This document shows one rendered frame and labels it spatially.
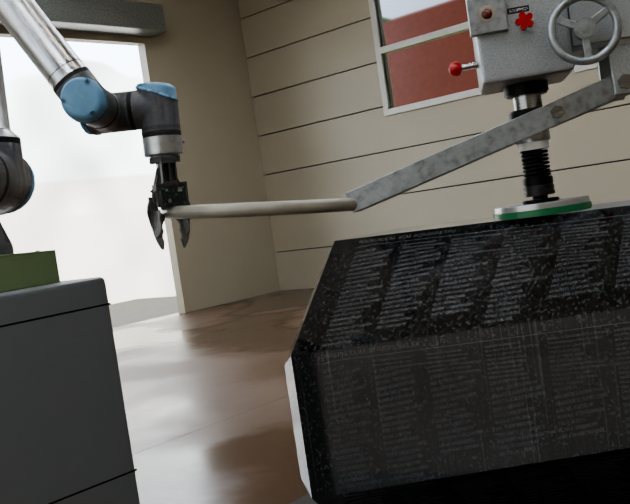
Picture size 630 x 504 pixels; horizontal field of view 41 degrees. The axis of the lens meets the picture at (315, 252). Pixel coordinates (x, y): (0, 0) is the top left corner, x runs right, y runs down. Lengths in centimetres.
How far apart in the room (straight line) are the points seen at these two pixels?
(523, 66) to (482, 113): 712
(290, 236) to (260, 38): 250
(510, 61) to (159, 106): 78
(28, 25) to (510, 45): 103
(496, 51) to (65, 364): 112
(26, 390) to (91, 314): 21
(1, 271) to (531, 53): 121
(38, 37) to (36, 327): 61
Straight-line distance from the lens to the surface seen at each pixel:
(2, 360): 176
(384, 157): 974
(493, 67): 193
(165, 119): 197
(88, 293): 186
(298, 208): 185
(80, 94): 187
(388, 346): 188
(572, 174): 863
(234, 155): 1069
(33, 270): 191
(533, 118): 197
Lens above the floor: 92
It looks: 3 degrees down
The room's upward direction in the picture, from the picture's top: 8 degrees counter-clockwise
